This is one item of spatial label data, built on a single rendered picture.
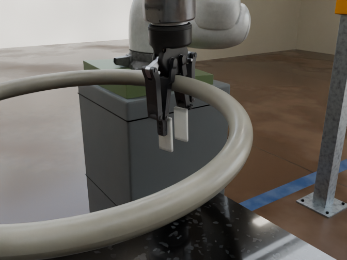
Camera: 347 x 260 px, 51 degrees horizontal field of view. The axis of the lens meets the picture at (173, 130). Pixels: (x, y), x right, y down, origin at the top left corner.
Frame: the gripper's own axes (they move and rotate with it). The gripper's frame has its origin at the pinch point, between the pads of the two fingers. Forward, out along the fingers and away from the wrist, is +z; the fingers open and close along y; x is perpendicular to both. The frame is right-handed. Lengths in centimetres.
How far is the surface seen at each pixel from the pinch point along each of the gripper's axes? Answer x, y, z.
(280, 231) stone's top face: 28.1, 16.7, -0.4
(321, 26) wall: -167, -702, 97
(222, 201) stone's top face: 19.3, 14.9, 0.0
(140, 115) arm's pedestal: -29.1, -22.2, 11.4
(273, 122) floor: -72, -244, 107
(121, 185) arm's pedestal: -36, -18, 36
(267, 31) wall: -247, -634, 103
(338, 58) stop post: -1, -132, 15
